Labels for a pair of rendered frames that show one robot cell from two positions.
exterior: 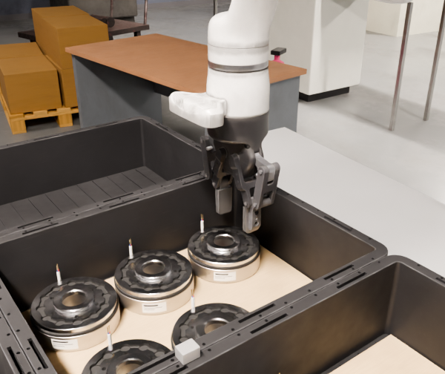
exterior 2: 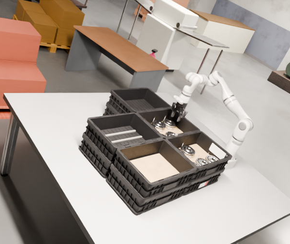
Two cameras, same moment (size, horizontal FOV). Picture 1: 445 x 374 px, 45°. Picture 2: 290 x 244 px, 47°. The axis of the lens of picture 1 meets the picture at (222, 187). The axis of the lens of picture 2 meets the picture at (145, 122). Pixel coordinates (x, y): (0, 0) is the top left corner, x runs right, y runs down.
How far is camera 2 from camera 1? 178 cm
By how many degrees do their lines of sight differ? 15
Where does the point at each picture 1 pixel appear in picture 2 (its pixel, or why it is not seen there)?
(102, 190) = (137, 103)
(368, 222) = not seen: hidden behind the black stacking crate
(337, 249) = (191, 128)
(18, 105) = not seen: hidden behind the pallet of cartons
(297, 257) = (181, 128)
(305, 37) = (164, 44)
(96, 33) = (79, 16)
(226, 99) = (183, 99)
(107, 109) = (80, 53)
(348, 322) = (192, 139)
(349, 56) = (178, 57)
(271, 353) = (183, 139)
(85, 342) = not seen: hidden behind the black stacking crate
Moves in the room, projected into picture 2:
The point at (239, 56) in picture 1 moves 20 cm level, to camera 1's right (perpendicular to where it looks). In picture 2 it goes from (188, 94) to (214, 101)
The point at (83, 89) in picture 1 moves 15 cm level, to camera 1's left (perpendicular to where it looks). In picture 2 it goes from (75, 43) to (64, 40)
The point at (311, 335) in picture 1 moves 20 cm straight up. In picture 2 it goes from (188, 138) to (200, 114)
